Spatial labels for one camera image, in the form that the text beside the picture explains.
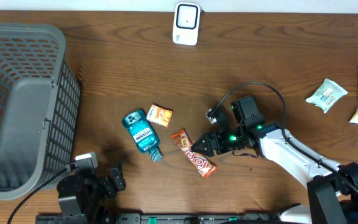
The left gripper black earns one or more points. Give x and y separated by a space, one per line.
109 187

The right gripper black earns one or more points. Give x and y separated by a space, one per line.
207 144

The orange chocolate bar wrapper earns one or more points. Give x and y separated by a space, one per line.
202 164

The blue Listerine mouthwash bottle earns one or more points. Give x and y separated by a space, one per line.
143 134

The small orange tissue pack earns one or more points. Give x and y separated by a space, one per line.
159 115

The pale green snack packet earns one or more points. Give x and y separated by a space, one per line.
326 95

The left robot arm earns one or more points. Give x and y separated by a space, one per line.
82 196

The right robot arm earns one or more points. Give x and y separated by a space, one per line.
332 187

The white barcode scanner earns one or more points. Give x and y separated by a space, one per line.
186 23

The grey plastic mesh basket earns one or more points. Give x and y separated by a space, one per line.
39 103

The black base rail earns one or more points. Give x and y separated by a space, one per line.
136 218

